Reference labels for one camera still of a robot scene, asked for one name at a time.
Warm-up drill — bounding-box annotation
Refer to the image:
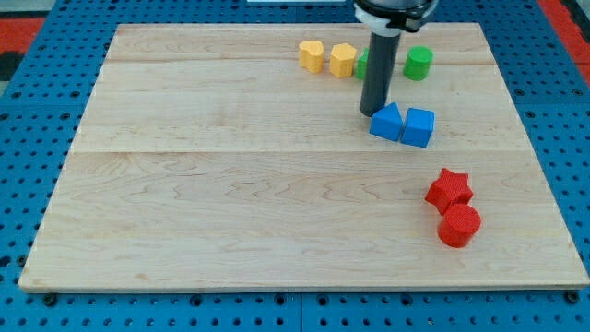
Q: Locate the blue cube block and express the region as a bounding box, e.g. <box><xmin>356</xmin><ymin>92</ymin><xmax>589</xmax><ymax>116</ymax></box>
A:
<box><xmin>400</xmin><ymin>108</ymin><xmax>435</xmax><ymax>148</ymax></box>

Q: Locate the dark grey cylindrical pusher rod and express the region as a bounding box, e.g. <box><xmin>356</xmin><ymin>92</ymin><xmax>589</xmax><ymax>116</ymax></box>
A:
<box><xmin>360</xmin><ymin>30</ymin><xmax>401</xmax><ymax>117</ymax></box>

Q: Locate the green block behind rod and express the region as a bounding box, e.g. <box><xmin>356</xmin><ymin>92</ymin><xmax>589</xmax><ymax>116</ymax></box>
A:
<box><xmin>355</xmin><ymin>48</ymin><xmax>369</xmax><ymax>80</ymax></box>

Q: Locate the light wooden board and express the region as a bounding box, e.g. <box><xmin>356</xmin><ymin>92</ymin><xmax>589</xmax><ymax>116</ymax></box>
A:
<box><xmin>18</xmin><ymin>23</ymin><xmax>589</xmax><ymax>293</ymax></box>

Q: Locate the red star block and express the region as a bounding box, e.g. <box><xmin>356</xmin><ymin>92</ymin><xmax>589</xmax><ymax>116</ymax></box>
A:
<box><xmin>425</xmin><ymin>168</ymin><xmax>474</xmax><ymax>215</ymax></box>

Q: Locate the green cylinder block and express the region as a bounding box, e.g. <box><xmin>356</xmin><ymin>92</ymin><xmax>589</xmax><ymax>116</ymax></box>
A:
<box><xmin>403</xmin><ymin>45</ymin><xmax>433</xmax><ymax>81</ymax></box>

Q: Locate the yellow heart block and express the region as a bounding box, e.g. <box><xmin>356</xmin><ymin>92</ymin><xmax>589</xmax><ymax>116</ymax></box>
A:
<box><xmin>299</xmin><ymin>40</ymin><xmax>324</xmax><ymax>74</ymax></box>

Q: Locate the blue triangular block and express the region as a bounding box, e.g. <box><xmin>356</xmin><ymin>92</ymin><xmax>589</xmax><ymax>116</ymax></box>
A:
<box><xmin>369</xmin><ymin>102</ymin><xmax>403</xmax><ymax>141</ymax></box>

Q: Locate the yellow hexagon block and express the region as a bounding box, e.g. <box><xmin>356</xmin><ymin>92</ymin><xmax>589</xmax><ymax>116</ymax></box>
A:
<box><xmin>329</xmin><ymin>43</ymin><xmax>357</xmax><ymax>78</ymax></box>

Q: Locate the black robot arm flange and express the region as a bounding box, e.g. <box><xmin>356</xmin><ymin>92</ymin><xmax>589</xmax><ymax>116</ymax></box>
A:
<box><xmin>354</xmin><ymin>0</ymin><xmax>440</xmax><ymax>37</ymax></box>

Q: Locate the red cylinder block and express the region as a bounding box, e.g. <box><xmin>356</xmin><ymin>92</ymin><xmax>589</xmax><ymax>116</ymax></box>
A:
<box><xmin>437</xmin><ymin>204</ymin><xmax>482</xmax><ymax>248</ymax></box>

